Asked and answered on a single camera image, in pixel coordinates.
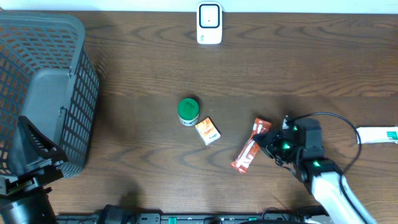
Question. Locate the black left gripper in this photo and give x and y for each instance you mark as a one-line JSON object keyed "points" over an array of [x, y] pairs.
{"points": [[35, 162]]}

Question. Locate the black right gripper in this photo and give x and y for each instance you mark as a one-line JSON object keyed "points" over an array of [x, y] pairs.
{"points": [[268, 140]]}

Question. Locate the red snack bar wrapper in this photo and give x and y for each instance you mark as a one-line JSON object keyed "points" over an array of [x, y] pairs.
{"points": [[250, 149]]}

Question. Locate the orange tissue pack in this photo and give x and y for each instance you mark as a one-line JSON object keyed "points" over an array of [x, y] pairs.
{"points": [[207, 131]]}

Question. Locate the white green medicine box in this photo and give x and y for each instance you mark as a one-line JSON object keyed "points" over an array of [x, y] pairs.
{"points": [[370, 135]]}

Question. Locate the green lid jar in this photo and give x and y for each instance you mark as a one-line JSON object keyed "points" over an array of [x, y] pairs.
{"points": [[188, 111]]}

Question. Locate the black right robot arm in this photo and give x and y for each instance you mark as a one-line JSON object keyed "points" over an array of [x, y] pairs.
{"points": [[299, 142]]}

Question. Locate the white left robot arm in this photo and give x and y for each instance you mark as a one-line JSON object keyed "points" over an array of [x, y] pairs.
{"points": [[26, 199]]}

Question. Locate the white barcode scanner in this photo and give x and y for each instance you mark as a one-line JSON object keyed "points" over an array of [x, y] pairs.
{"points": [[209, 23]]}

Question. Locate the grey plastic basket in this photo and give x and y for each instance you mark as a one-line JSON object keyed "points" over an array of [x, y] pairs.
{"points": [[47, 76]]}

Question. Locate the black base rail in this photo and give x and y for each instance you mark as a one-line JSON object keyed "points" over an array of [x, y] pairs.
{"points": [[156, 218]]}

